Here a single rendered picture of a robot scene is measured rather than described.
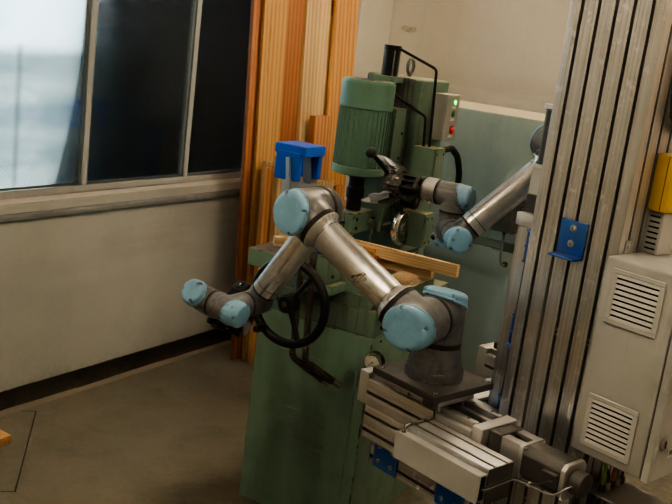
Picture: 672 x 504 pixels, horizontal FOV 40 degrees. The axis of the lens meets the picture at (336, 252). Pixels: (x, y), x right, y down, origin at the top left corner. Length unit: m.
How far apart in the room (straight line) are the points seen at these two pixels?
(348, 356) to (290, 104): 1.97
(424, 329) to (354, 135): 0.99
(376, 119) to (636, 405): 1.31
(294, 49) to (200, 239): 1.05
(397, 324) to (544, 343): 0.38
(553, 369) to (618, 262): 0.34
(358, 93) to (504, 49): 2.43
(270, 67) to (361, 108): 1.56
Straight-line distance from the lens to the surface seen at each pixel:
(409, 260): 3.03
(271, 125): 4.53
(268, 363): 3.20
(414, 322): 2.18
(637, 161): 2.18
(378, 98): 2.99
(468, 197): 2.72
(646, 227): 2.28
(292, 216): 2.33
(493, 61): 5.35
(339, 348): 3.03
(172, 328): 4.55
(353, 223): 3.06
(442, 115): 3.25
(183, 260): 4.48
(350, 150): 3.00
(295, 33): 4.70
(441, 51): 5.49
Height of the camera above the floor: 1.64
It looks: 13 degrees down
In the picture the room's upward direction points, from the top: 7 degrees clockwise
